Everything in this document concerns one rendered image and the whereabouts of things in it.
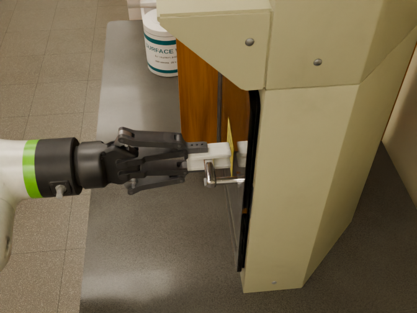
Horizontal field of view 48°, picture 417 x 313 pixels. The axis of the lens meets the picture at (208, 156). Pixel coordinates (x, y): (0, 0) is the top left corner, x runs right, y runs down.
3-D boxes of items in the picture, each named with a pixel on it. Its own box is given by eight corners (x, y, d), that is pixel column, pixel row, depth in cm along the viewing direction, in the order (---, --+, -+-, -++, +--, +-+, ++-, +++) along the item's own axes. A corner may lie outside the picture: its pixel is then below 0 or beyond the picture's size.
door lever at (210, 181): (232, 149, 79) (232, 138, 77) (239, 191, 72) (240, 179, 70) (200, 151, 79) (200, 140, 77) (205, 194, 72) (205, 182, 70)
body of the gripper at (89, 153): (83, 201, 75) (142, 196, 75) (72, 163, 69) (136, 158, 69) (87, 167, 80) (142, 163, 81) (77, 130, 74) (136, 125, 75)
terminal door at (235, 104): (222, 154, 105) (227, -18, 77) (241, 276, 84) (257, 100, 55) (218, 154, 105) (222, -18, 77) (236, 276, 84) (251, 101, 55)
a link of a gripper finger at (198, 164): (187, 167, 75) (187, 171, 76) (231, 164, 76) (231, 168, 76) (186, 154, 77) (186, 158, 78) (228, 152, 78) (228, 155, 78)
